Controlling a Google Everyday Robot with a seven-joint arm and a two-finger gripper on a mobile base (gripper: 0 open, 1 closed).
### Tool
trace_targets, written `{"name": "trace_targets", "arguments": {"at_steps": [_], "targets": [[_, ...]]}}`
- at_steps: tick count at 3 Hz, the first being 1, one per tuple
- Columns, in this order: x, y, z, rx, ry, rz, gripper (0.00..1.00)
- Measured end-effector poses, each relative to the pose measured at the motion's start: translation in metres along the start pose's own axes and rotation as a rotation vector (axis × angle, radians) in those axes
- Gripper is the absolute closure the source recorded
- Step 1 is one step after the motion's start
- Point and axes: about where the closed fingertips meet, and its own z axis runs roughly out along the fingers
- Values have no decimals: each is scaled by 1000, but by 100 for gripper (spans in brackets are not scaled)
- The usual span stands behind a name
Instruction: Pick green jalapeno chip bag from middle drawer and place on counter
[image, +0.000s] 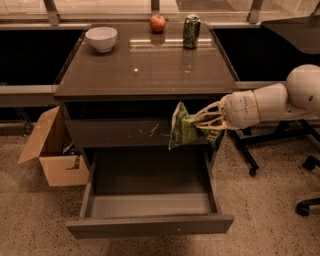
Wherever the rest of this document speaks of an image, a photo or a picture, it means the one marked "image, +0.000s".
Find black office chair base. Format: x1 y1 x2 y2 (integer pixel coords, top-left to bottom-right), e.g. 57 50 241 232
294 154 320 218

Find metal window railing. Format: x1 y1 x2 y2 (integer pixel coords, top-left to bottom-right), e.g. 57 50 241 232
0 0 320 31

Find open middle drawer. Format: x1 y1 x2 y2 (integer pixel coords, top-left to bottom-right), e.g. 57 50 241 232
66 145 234 239

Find black table stand legs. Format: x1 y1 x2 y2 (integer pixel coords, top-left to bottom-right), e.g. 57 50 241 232
228 120 320 177

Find green soda can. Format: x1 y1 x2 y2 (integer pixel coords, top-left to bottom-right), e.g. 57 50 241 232
183 14 201 49

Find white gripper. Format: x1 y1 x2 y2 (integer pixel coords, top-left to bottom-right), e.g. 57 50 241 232
194 91 260 130

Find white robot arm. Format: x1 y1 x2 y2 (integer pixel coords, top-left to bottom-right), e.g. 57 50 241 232
193 64 320 130

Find green jalapeno chip bag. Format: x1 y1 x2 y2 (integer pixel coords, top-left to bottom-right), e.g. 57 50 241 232
168 101 225 151

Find red apple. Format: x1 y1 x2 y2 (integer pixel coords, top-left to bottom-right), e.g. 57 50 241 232
149 15 166 33

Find white ceramic bowl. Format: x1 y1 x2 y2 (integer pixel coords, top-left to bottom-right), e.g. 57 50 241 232
85 27 118 52

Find open cardboard box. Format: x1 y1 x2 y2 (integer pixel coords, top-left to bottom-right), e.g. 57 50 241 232
18 107 89 186

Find grey drawer cabinet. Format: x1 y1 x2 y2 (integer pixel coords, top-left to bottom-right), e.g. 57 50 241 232
52 21 238 240

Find items inside cardboard box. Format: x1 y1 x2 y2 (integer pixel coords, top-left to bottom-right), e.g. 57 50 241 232
61 143 81 170

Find closed top drawer front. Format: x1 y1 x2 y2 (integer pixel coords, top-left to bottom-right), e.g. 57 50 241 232
66 119 171 148

